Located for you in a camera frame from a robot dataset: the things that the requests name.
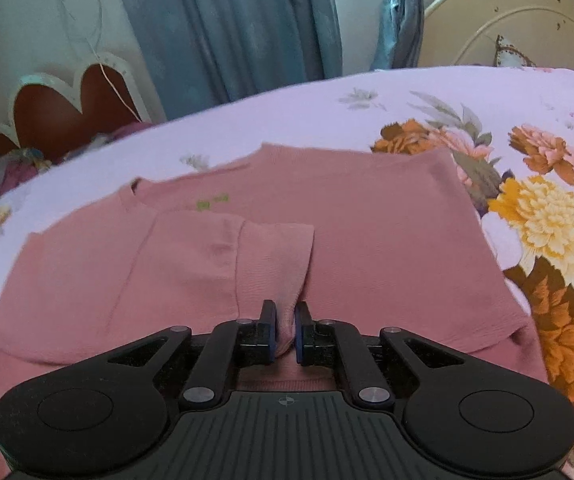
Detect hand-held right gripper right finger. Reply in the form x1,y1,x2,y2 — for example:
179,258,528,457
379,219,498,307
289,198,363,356
294,301,468,408

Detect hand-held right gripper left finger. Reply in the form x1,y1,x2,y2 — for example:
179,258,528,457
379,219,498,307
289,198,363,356
104,300,280,411

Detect pink knit sweater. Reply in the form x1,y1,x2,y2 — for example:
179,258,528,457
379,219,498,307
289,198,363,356
0,142,550,480

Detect pile of colourful clothes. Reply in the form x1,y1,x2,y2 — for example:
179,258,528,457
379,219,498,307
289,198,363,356
0,146,60,213

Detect white floral bedsheet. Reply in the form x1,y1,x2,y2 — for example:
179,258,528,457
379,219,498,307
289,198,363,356
0,65,574,480

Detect purple pillow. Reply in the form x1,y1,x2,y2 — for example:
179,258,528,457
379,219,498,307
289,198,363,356
111,122,154,144

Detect red heart-shaped headboard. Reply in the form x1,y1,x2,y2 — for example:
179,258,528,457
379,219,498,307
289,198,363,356
0,52,150,164

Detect wide blue curtain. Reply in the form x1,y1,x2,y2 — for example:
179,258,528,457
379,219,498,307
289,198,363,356
111,0,344,107

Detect narrow blue curtain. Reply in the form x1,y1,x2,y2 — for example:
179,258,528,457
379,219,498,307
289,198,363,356
371,0,426,72

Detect patterned cream pillow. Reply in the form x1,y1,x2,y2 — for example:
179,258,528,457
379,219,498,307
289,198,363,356
494,35,536,68

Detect cream round headboard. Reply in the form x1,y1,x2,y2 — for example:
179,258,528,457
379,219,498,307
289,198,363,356
421,0,574,79

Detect white cable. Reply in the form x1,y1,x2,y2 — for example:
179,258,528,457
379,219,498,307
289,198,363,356
54,0,144,122

